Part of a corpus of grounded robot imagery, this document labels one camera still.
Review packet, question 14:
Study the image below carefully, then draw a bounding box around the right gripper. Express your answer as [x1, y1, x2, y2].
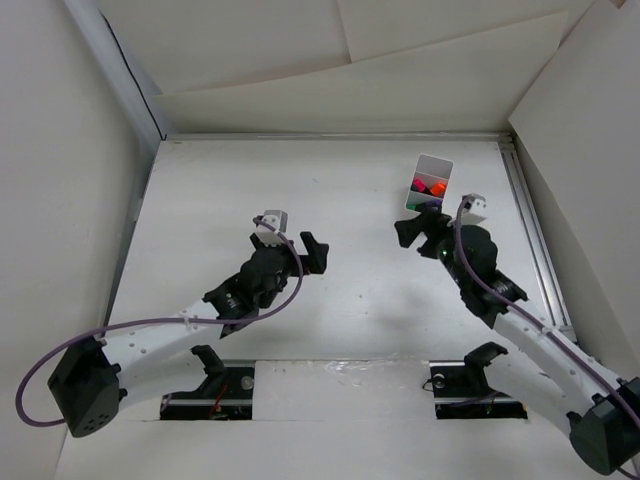
[395, 207, 472, 289]

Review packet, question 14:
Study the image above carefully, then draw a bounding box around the pink highlighter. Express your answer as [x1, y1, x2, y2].
[411, 178, 426, 193]

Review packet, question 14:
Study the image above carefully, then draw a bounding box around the orange highlighter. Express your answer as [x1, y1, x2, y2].
[429, 182, 447, 198]

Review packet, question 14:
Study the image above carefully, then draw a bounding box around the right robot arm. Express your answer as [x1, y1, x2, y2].
[394, 209, 639, 476]

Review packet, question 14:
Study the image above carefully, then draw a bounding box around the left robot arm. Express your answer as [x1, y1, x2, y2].
[48, 228, 329, 438]

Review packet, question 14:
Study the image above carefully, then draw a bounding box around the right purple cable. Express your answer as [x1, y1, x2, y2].
[453, 197, 640, 479]

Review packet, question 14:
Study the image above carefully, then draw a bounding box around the purple cable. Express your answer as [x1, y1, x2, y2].
[14, 214, 305, 429]
[453, 197, 640, 479]

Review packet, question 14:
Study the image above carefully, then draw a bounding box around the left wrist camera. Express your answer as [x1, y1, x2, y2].
[254, 210, 288, 247]

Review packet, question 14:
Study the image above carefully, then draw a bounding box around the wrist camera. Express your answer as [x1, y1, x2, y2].
[459, 193, 488, 225]
[254, 210, 288, 247]

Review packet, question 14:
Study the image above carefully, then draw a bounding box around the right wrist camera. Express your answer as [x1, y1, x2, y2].
[459, 193, 488, 225]

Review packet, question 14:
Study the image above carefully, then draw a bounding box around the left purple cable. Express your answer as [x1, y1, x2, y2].
[14, 214, 305, 429]

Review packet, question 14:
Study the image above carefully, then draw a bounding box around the aluminium table rail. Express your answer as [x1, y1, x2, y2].
[498, 134, 578, 344]

